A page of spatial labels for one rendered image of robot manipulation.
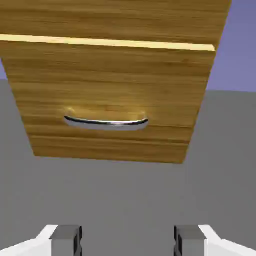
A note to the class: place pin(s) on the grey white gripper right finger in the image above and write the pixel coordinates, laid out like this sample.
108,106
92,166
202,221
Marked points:
191,243

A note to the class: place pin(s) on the light wood drawer front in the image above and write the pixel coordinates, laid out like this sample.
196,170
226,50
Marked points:
112,18
120,84

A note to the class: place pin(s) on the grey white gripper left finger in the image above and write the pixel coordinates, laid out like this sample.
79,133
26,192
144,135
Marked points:
64,243

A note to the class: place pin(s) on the light wood cabinet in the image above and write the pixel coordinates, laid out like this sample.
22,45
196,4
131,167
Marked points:
120,80

